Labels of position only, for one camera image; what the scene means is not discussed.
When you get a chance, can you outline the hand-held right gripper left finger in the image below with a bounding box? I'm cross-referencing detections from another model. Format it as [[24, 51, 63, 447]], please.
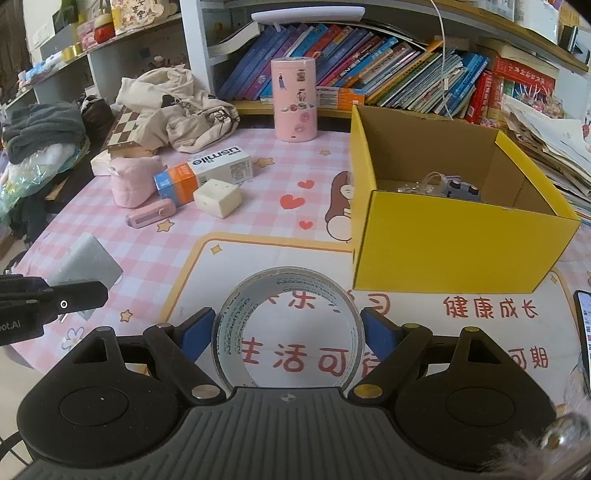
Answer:
[[51, 308, 222, 406]]

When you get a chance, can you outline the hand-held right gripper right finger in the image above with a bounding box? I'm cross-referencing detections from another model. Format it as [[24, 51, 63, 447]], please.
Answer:
[[348, 308, 522, 402]]

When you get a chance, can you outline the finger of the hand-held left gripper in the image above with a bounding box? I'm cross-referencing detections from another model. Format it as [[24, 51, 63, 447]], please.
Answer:
[[0, 274, 109, 326]]

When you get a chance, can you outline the clear tape roll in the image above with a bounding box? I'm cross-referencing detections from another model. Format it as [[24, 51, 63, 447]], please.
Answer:
[[211, 266, 362, 388]]

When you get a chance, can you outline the white rectangular block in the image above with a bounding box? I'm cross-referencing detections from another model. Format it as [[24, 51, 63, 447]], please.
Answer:
[[46, 232, 124, 320]]

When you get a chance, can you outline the small pink device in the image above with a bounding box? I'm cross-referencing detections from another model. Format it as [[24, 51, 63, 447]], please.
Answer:
[[126, 198, 176, 230]]

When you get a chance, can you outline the yellow cardboard box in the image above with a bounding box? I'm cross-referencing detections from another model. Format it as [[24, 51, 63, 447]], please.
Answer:
[[348, 104, 581, 295]]

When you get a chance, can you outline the cream cube block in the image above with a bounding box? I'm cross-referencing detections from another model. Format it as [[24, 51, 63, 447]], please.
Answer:
[[193, 178, 243, 219]]

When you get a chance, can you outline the clear plastic packaging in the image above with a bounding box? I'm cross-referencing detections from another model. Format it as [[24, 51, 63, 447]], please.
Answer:
[[394, 172, 446, 197]]

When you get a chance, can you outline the grey toy car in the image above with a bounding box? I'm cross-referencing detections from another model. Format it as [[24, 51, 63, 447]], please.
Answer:
[[436, 174, 483, 201]]

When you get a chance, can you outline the pink plush toy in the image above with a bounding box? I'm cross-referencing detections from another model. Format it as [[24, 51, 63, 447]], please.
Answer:
[[108, 155, 164, 208]]

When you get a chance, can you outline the iridescent plastic bag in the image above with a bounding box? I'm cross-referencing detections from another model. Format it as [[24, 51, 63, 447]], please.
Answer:
[[0, 143, 88, 217]]

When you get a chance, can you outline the small cream box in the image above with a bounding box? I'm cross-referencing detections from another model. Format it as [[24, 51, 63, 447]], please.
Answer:
[[90, 150, 118, 176]]

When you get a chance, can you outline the white orange blue carton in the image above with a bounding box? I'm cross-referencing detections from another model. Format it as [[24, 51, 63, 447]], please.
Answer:
[[153, 147, 254, 207]]

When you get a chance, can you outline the pink checked table mat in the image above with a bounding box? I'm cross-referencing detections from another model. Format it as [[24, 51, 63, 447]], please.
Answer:
[[9, 124, 591, 402]]

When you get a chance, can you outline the grey cloth pile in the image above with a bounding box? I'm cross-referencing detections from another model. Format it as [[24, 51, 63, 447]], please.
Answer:
[[2, 102, 88, 164]]

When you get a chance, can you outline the wooden chessboard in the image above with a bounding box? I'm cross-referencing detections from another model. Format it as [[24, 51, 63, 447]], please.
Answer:
[[107, 105, 160, 155]]

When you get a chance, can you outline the dark brown bag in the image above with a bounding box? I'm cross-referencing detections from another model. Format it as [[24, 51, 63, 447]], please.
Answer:
[[79, 95, 116, 139]]

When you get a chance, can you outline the black smartphone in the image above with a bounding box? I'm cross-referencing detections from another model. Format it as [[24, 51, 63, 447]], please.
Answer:
[[573, 290, 591, 384]]

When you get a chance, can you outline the beige cloth bag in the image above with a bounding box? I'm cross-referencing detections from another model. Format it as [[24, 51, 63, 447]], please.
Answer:
[[115, 66, 241, 154]]

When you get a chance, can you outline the orange flat box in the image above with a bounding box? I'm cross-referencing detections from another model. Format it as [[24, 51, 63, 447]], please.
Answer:
[[261, 85, 365, 112]]

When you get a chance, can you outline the pink stickered canister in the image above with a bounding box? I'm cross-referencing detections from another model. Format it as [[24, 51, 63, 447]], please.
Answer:
[[270, 58, 318, 142]]

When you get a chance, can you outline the pile of papers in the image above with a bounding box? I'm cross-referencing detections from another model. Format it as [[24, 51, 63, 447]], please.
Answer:
[[501, 95, 591, 222]]

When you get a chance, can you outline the red round doll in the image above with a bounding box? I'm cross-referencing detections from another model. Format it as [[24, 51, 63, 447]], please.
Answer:
[[92, 11, 116, 44]]

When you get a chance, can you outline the row of colourful books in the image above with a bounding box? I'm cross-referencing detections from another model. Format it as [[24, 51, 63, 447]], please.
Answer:
[[217, 23, 557, 123]]

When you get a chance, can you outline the pink rabbit wooden sign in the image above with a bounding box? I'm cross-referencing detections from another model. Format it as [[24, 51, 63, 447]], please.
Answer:
[[111, 0, 181, 35]]

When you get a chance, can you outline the white bookshelf unit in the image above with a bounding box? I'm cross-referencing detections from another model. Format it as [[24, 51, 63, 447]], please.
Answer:
[[0, 0, 591, 121]]

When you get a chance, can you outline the white lamp bar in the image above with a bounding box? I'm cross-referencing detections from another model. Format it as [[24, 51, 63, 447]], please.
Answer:
[[250, 4, 363, 23]]

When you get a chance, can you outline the black phone stand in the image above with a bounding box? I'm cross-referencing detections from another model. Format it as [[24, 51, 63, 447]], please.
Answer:
[[556, 23, 585, 54]]

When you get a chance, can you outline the white pen holder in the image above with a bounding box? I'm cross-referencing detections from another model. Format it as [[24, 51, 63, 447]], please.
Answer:
[[512, 0, 559, 28]]

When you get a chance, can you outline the white charging cable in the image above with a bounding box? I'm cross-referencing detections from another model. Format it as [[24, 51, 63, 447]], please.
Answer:
[[429, 0, 455, 118]]

